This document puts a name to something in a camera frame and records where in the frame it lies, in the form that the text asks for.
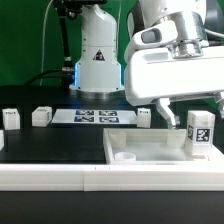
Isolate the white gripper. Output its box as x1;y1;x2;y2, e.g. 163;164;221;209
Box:
124;46;224;130

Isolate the white square tabletop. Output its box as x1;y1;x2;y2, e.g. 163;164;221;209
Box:
103;128;224;165

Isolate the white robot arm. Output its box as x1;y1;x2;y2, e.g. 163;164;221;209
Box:
71;0;224;129

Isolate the white L-shaped fence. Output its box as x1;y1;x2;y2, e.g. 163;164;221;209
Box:
0;132;224;192

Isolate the white tag sheet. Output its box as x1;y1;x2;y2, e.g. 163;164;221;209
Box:
52;109;136;125

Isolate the white block at left edge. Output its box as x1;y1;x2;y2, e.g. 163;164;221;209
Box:
0;130;4;151

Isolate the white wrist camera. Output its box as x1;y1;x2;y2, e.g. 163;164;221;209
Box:
124;20;178;62

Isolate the black cable bundle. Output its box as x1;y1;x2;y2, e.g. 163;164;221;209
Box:
23;67;75;87

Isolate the white cable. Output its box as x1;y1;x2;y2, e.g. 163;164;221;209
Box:
40;0;55;78

